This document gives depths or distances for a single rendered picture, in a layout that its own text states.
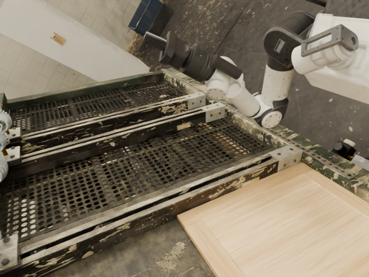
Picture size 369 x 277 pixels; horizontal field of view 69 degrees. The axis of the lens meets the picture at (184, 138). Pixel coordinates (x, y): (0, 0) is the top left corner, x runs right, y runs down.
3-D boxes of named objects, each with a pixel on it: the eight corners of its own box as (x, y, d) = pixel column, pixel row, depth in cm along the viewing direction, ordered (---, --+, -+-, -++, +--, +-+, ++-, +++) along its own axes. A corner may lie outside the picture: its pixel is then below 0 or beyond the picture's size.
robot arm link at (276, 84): (272, 103, 108) (283, 51, 92) (289, 123, 100) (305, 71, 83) (246, 109, 107) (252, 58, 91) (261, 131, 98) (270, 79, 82)
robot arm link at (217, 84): (195, 59, 87) (223, 75, 91) (186, 87, 83) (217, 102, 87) (214, 41, 77) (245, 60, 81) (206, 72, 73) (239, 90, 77)
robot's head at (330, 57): (313, 50, 66) (290, 44, 62) (357, 33, 57) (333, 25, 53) (316, 76, 66) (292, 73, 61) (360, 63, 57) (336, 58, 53)
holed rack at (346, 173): (354, 176, 94) (355, 175, 94) (349, 179, 93) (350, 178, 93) (163, 68, 222) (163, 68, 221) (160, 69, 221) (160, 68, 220)
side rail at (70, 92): (164, 85, 219) (163, 72, 214) (12, 118, 178) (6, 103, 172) (160, 83, 226) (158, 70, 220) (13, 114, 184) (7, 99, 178)
